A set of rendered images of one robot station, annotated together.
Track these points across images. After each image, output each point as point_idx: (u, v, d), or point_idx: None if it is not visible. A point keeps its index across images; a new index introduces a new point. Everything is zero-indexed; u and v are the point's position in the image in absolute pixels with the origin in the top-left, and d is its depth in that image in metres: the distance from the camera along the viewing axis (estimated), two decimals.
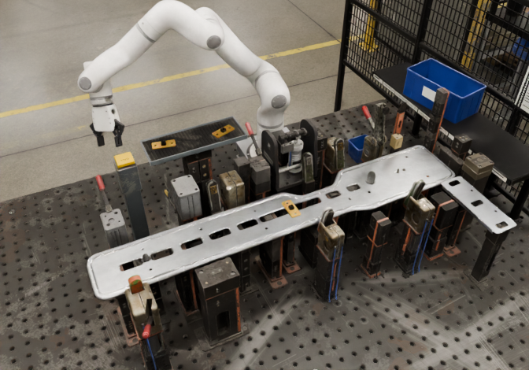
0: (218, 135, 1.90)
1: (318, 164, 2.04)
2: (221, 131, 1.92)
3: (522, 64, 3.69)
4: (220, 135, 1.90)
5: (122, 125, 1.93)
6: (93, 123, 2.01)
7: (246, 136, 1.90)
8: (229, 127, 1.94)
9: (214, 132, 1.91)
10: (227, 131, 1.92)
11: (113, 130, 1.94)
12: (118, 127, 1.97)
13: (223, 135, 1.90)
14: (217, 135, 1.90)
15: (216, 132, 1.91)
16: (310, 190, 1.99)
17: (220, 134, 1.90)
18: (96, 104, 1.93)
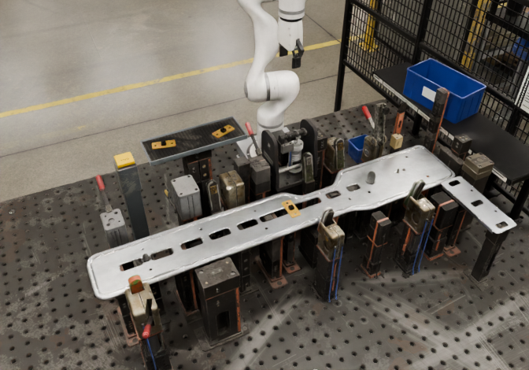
0: (218, 135, 1.90)
1: (318, 164, 2.04)
2: (221, 131, 1.92)
3: (522, 64, 3.69)
4: (220, 135, 1.90)
5: None
6: (299, 47, 1.65)
7: (246, 136, 1.90)
8: (229, 127, 1.94)
9: (214, 132, 1.91)
10: (227, 131, 1.92)
11: None
12: None
13: (223, 135, 1.90)
14: (217, 136, 1.90)
15: (216, 132, 1.91)
16: (310, 190, 1.99)
17: (221, 135, 1.90)
18: None
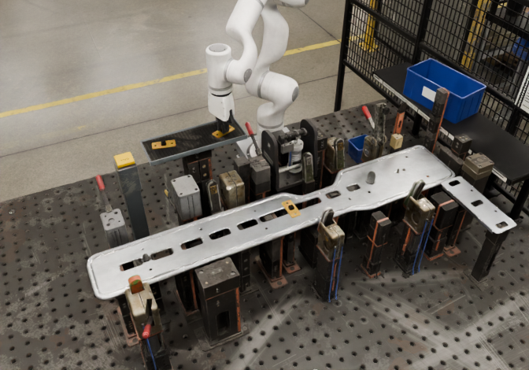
0: (218, 135, 1.90)
1: (318, 164, 2.04)
2: (221, 131, 1.92)
3: (522, 64, 3.69)
4: (220, 135, 1.90)
5: None
6: (231, 120, 1.83)
7: (246, 136, 1.90)
8: (229, 127, 1.94)
9: (214, 132, 1.91)
10: (227, 131, 1.92)
11: None
12: (211, 109, 1.88)
13: (223, 135, 1.90)
14: (217, 136, 1.90)
15: (216, 133, 1.91)
16: (310, 190, 1.99)
17: (221, 135, 1.90)
18: None
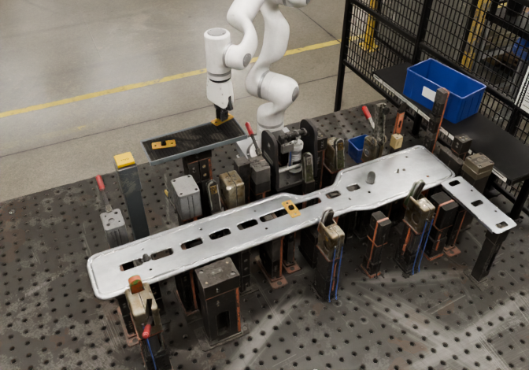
0: (216, 123, 1.86)
1: (318, 164, 2.04)
2: (220, 120, 1.88)
3: (522, 64, 3.69)
4: (218, 122, 1.87)
5: None
6: (229, 106, 1.80)
7: (246, 136, 1.90)
8: (228, 115, 1.90)
9: (213, 120, 1.88)
10: (226, 119, 1.88)
11: None
12: (209, 96, 1.85)
13: (223, 123, 1.87)
14: (216, 123, 1.86)
15: (215, 120, 1.87)
16: (310, 190, 1.99)
17: (220, 122, 1.87)
18: None
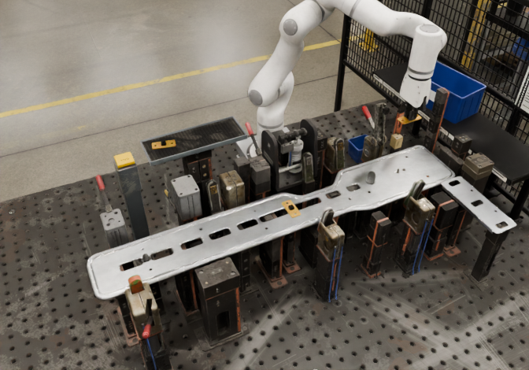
0: (404, 121, 1.81)
1: (318, 164, 2.04)
2: (407, 118, 1.83)
3: (522, 64, 3.69)
4: (405, 121, 1.81)
5: None
6: (423, 106, 1.74)
7: (246, 136, 1.90)
8: (416, 115, 1.84)
9: (400, 118, 1.83)
10: (413, 119, 1.83)
11: None
12: (402, 93, 1.80)
13: (409, 122, 1.81)
14: (402, 122, 1.81)
15: (401, 119, 1.83)
16: (310, 190, 1.99)
17: (407, 121, 1.81)
18: None
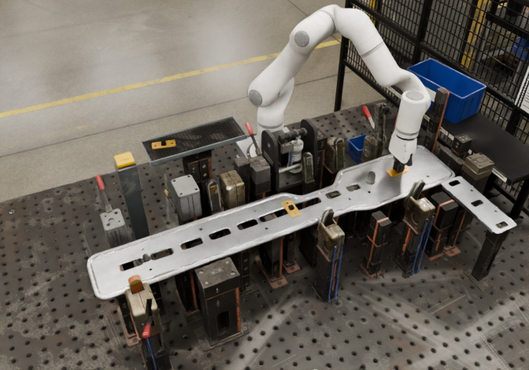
0: (392, 174, 1.97)
1: (318, 164, 2.04)
2: (396, 171, 1.99)
3: (522, 64, 3.69)
4: (393, 173, 1.97)
5: None
6: (409, 162, 1.90)
7: (246, 136, 1.90)
8: (404, 168, 2.00)
9: (389, 171, 1.99)
10: (401, 171, 1.98)
11: None
12: (391, 149, 1.96)
13: (397, 175, 1.97)
14: (391, 174, 1.97)
15: (390, 171, 1.99)
16: (310, 190, 1.99)
17: (395, 173, 1.97)
18: None
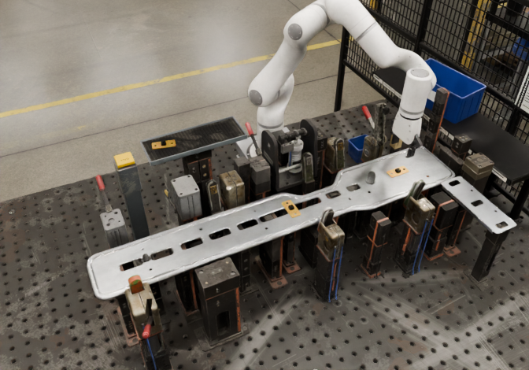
0: (392, 175, 1.97)
1: (318, 164, 2.04)
2: (396, 172, 1.99)
3: (522, 64, 3.69)
4: (393, 174, 1.98)
5: (393, 120, 1.93)
6: (418, 142, 1.81)
7: (246, 136, 1.90)
8: (404, 168, 2.01)
9: (389, 172, 1.99)
10: (401, 172, 1.99)
11: None
12: (394, 129, 1.90)
13: (397, 175, 1.98)
14: (391, 175, 1.97)
15: (390, 172, 1.99)
16: (310, 190, 1.99)
17: (395, 174, 1.98)
18: None
